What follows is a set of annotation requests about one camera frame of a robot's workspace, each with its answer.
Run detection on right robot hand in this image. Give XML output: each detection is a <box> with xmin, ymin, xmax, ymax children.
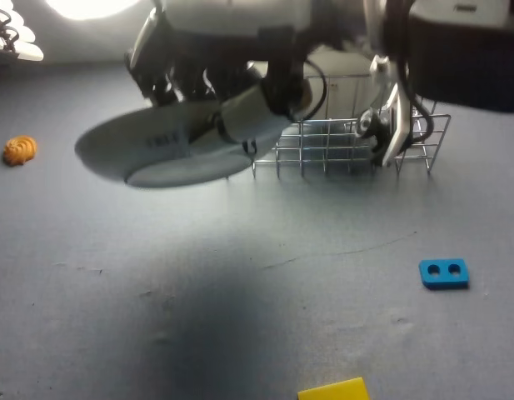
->
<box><xmin>125</xmin><ymin>0</ymin><xmax>315</xmax><ymax>146</ymax></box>

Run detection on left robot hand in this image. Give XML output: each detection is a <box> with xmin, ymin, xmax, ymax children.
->
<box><xmin>0</xmin><ymin>0</ymin><xmax>45</xmax><ymax>63</ymax></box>

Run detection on white ceramic plate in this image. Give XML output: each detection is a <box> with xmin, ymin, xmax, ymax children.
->
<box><xmin>74</xmin><ymin>102</ymin><xmax>257</xmax><ymax>189</ymax></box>

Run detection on orange swirl cookie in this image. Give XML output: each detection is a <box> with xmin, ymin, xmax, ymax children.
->
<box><xmin>2</xmin><ymin>135</ymin><xmax>39</xmax><ymax>167</ymax></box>

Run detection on grey white box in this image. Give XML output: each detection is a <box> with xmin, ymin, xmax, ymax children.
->
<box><xmin>300</xmin><ymin>49</ymin><xmax>378</xmax><ymax>123</ymax></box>

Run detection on blue block with two holes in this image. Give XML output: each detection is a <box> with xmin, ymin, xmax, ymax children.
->
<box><xmin>418</xmin><ymin>257</ymin><xmax>470</xmax><ymax>291</ymax></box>

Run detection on yellow block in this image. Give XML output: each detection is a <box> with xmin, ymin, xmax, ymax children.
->
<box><xmin>297</xmin><ymin>377</ymin><xmax>371</xmax><ymax>400</ymax></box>

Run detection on silver wire dish rack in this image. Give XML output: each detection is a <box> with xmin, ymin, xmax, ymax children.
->
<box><xmin>251</xmin><ymin>99</ymin><xmax>452</xmax><ymax>179</ymax></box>

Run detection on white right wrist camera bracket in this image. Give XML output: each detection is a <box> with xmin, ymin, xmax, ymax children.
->
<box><xmin>355</xmin><ymin>52</ymin><xmax>412</xmax><ymax>168</ymax></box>

